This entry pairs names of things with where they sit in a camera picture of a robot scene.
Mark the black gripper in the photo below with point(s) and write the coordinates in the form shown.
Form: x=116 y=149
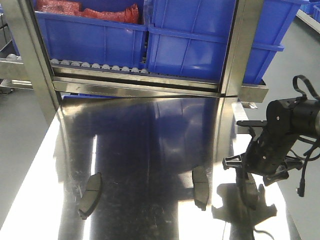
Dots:
x=267 y=155

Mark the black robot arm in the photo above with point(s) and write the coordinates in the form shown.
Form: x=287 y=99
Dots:
x=306 y=120

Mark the second-left grey brake pad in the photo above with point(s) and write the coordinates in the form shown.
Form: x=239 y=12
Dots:
x=91 y=196

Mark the roller conveyor track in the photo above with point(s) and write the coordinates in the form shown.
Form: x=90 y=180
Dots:
x=98 y=66

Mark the right blue plastic bin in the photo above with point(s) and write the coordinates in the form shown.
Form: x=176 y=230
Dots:
x=188 y=38

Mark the blue plastic bin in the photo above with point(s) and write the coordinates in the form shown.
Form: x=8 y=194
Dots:
x=84 y=39
x=188 y=38

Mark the red plastic bag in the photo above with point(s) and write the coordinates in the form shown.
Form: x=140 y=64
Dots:
x=74 y=8

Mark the left blue plastic bin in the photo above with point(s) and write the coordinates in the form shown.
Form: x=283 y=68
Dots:
x=84 y=39

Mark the wrist camera mount plate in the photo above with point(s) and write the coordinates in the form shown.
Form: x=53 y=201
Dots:
x=252 y=127

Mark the stainless steel rack frame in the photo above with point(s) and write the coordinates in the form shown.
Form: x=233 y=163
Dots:
x=48 y=81

